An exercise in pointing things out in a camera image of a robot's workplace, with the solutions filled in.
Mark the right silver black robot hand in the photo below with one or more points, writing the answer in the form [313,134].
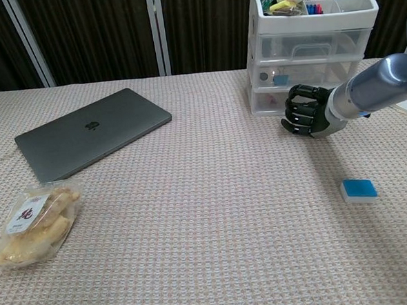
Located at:
[304,113]

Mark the small clear plastic bag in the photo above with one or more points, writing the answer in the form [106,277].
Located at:
[266,105]

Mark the small blue block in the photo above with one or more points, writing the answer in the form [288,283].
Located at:
[359,188]

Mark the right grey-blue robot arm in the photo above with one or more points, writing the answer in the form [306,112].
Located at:
[375,85]

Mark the small red item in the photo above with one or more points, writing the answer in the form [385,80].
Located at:
[272,98]

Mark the round grey coin cell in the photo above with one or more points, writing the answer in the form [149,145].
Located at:
[264,76]

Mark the blue and red pins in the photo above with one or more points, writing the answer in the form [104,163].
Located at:
[315,9]

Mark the yellow small block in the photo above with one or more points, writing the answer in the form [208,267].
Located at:
[281,6]

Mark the pink woven tablecloth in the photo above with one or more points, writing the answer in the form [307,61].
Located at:
[194,229]

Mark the grey closed laptop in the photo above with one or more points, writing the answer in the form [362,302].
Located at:
[92,135]

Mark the black curtain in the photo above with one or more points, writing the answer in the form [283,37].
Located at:
[96,34]

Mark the clear bag of yellow snacks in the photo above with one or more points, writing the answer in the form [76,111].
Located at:
[35,228]

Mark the white plastic drawer organizer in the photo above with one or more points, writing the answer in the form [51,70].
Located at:
[320,22]

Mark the grey metal frame post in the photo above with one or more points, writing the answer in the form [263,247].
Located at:
[31,42]
[158,34]

